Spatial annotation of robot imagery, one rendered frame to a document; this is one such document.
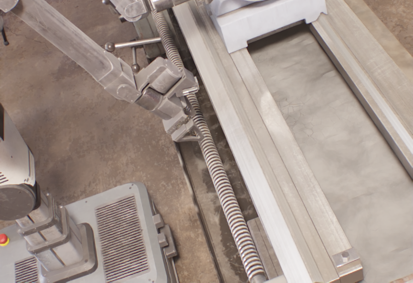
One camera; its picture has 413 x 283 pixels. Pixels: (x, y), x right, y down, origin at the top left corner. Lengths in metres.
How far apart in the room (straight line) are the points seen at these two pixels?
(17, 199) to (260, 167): 0.77
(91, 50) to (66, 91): 1.98
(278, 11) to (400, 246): 0.73
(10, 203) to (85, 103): 1.41
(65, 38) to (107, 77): 0.14
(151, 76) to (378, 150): 0.59
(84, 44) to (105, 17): 2.40
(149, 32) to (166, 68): 0.91
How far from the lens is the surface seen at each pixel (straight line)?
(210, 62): 1.78
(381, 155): 1.60
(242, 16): 1.75
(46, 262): 2.18
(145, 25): 2.34
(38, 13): 1.33
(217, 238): 1.93
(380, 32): 1.78
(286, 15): 1.80
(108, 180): 2.80
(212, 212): 1.99
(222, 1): 1.76
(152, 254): 2.15
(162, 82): 1.46
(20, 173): 1.84
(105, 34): 3.63
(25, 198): 1.89
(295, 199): 1.41
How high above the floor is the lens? 1.95
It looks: 44 degrees down
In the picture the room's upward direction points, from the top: 21 degrees counter-clockwise
